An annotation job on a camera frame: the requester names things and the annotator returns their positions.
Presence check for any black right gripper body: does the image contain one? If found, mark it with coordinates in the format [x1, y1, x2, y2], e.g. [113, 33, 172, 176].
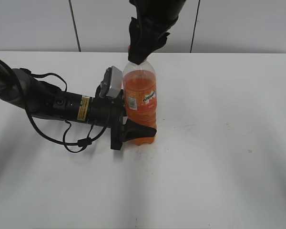
[129, 0, 186, 38]

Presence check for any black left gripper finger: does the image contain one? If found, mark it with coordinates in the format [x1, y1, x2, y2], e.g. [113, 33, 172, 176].
[123, 119, 157, 142]

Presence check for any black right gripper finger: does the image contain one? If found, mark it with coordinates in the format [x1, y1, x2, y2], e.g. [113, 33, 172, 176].
[146, 30, 170, 57]
[128, 17, 147, 64]

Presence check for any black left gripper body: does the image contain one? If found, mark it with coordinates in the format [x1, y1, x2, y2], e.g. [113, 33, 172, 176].
[89, 90, 126, 150]

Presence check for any orange Mirinda soda bottle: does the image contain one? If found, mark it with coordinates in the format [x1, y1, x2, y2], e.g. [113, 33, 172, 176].
[122, 45, 157, 146]

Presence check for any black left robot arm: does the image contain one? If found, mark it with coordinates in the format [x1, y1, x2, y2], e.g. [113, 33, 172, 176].
[0, 60, 156, 151]

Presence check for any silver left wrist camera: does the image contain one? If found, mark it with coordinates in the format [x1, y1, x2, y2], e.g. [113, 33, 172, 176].
[99, 66, 123, 99]

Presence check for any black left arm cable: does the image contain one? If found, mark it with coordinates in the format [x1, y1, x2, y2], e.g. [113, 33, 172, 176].
[0, 68, 110, 153]

